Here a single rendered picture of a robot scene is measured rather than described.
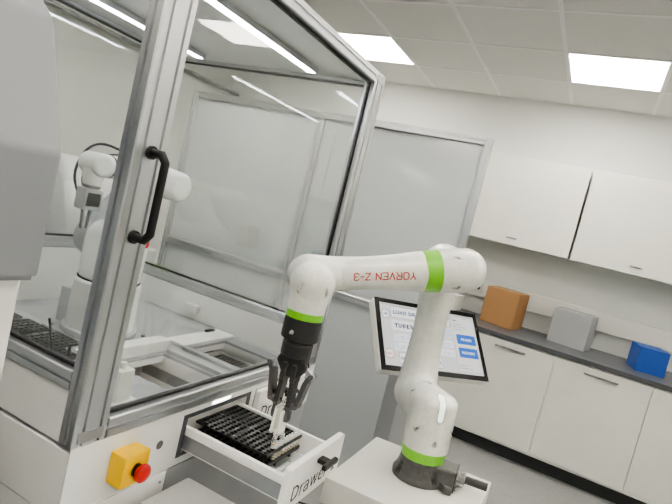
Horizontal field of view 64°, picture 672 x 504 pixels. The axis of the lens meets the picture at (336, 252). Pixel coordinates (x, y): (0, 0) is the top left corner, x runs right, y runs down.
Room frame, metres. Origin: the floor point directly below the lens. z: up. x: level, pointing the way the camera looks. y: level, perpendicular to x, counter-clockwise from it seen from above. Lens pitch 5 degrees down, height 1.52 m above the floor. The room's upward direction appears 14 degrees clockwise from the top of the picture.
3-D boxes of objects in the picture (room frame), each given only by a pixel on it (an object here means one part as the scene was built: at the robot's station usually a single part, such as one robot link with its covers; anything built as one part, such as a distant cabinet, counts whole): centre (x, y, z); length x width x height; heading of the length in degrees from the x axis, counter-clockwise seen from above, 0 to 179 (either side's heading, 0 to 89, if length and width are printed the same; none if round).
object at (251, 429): (1.36, 0.11, 0.87); 0.22 x 0.18 x 0.06; 65
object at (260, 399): (1.69, 0.06, 0.87); 0.29 x 0.02 x 0.11; 155
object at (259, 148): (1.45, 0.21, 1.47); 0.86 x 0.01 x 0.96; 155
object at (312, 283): (1.28, 0.04, 1.31); 0.13 x 0.11 x 0.14; 10
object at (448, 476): (1.44, -0.43, 0.87); 0.26 x 0.15 x 0.06; 71
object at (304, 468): (1.28, -0.07, 0.87); 0.29 x 0.02 x 0.11; 155
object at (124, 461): (1.09, 0.32, 0.88); 0.07 x 0.05 x 0.07; 155
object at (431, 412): (1.47, -0.37, 0.99); 0.16 x 0.13 x 0.19; 9
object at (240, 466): (1.36, 0.12, 0.86); 0.40 x 0.26 x 0.06; 65
